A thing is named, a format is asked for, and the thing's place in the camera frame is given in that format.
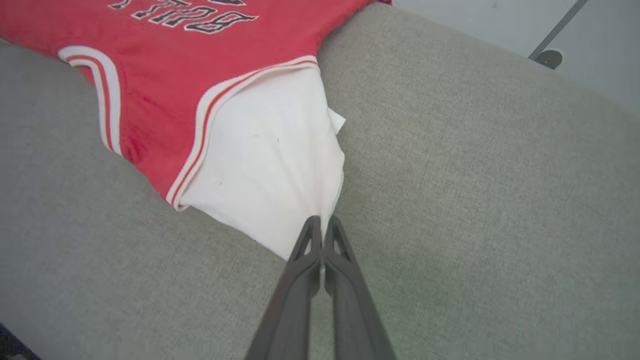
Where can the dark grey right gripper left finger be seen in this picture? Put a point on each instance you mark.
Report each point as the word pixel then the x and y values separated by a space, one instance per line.
pixel 290 305

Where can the dark blue fabric item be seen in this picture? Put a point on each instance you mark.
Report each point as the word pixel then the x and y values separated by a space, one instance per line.
pixel 12 345

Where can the red basketball jersey white sleeves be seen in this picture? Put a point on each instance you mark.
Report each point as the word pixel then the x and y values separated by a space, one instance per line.
pixel 175 75

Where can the dark metal stand leg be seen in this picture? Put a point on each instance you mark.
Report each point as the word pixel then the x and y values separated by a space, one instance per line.
pixel 548 58

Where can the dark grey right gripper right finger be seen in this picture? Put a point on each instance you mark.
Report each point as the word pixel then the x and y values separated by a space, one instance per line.
pixel 352 310

